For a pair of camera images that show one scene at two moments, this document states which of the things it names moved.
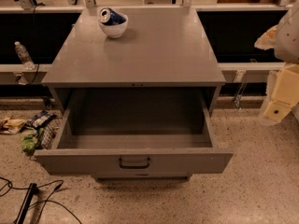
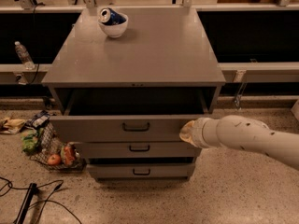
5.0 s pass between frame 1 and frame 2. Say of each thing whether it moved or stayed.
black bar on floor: stayed
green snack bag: stayed
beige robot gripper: moved
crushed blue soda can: stayed
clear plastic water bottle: stayed
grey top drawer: moved
